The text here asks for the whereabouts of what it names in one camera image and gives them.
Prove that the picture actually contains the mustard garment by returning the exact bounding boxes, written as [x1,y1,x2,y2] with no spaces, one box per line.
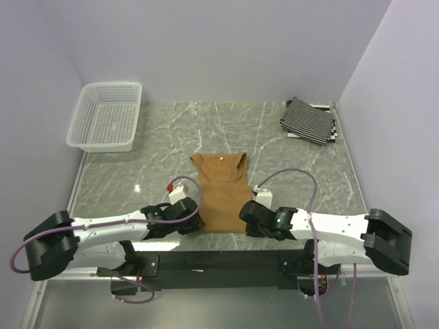
[190,152,253,233]

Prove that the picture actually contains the striped tank tops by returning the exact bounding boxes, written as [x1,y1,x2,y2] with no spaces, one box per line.
[279,97,336,147]

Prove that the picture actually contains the black white striped tank top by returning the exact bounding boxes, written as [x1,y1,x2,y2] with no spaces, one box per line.
[286,102,339,147]

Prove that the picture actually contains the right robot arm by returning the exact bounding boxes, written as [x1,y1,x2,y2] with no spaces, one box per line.
[239,200,412,276]

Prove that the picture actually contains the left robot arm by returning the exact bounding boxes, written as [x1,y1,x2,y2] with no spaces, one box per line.
[23,197,204,281]

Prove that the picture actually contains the black base beam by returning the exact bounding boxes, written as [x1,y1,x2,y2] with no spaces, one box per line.
[95,249,344,295]

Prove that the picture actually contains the white plastic basket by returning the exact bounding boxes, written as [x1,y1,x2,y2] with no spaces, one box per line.
[66,82,143,153]

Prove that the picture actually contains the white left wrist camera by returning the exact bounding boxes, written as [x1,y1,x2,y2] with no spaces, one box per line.
[167,183,189,205]

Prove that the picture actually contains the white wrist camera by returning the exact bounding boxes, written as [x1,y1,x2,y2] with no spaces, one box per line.
[253,186,273,208]
[167,183,189,205]

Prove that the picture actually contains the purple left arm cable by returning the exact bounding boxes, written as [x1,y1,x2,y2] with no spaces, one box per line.
[9,175,205,304]

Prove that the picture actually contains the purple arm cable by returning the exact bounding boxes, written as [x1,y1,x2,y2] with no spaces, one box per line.
[253,168,359,329]
[9,175,205,304]

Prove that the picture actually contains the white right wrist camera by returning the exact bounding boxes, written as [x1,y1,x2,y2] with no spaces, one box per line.
[253,186,273,208]

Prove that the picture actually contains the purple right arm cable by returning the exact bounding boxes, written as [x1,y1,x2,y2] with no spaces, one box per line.
[253,168,359,329]

